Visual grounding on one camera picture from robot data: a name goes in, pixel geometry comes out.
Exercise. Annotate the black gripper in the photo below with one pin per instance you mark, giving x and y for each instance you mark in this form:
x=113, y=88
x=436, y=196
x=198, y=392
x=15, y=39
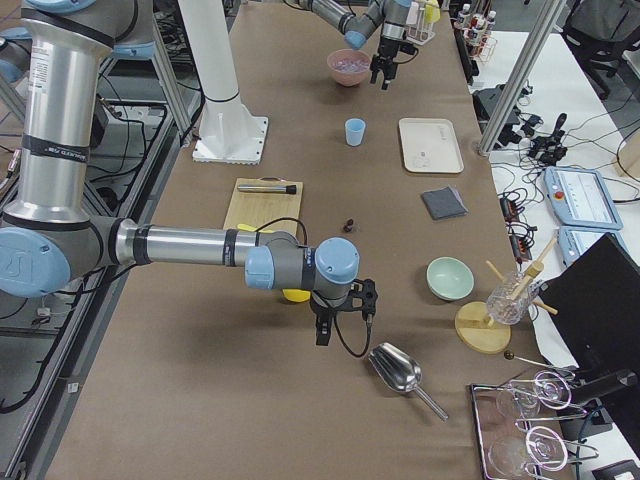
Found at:
x=322, y=313
x=388, y=50

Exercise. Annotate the light blue plastic cup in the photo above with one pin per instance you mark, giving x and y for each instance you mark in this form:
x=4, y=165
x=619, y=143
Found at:
x=354, y=131

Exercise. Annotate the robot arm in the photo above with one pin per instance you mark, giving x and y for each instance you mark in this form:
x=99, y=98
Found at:
x=390, y=17
x=47, y=239

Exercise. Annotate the pink bowl of ice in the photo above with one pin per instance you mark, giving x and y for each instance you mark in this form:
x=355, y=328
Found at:
x=349, y=67

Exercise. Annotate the metal ice scoop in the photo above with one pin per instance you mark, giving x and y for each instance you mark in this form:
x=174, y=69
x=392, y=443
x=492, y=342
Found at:
x=401, y=373

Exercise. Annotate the wooden cup stand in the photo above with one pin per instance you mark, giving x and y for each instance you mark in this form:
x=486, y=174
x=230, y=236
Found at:
x=485, y=326

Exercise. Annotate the yellow lemon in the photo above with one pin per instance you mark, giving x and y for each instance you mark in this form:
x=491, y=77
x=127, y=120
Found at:
x=296, y=295

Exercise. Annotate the cream rabbit serving tray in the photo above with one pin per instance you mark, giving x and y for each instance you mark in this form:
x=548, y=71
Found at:
x=430, y=146

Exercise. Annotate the bamboo cutting board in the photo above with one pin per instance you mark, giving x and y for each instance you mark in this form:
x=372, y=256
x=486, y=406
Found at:
x=256, y=209

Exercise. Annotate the mint green bowl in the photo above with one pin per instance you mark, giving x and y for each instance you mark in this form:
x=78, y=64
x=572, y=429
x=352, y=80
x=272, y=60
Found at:
x=449, y=278

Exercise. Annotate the steel muddler black tip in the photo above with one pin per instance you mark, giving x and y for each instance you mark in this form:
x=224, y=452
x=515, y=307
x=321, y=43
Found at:
x=268, y=189

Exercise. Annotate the grey folded cloth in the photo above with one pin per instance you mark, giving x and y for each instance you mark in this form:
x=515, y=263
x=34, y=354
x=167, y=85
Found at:
x=444, y=203

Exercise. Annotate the crystal glass on stand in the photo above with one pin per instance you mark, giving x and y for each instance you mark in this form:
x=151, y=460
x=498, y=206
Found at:
x=503, y=307

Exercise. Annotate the blue teach pendant upper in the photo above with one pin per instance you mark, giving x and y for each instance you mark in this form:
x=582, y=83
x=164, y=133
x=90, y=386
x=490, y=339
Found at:
x=579, y=197

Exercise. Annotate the blue teach pendant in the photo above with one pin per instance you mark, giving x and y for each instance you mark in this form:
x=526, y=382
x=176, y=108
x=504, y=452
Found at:
x=579, y=197
x=573, y=241

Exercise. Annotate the blue teach pendant lower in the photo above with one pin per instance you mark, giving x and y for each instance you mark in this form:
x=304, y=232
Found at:
x=573, y=241

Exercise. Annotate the black monitor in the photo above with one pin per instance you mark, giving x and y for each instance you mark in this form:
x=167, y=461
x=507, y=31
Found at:
x=597, y=298

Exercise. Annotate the white wire cup rack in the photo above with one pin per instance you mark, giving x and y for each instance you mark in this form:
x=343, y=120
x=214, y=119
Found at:
x=423, y=14

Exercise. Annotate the red wire bottle rack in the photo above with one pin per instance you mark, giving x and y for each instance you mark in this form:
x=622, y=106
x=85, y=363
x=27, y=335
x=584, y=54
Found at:
x=475, y=24

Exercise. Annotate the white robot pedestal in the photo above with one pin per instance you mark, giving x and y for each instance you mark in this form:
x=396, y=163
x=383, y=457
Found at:
x=228, y=132

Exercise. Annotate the aluminium frame post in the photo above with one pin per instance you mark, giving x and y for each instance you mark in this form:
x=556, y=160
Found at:
x=546, y=20

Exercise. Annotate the wire glass rack tray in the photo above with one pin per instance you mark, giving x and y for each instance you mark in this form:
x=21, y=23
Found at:
x=516, y=427

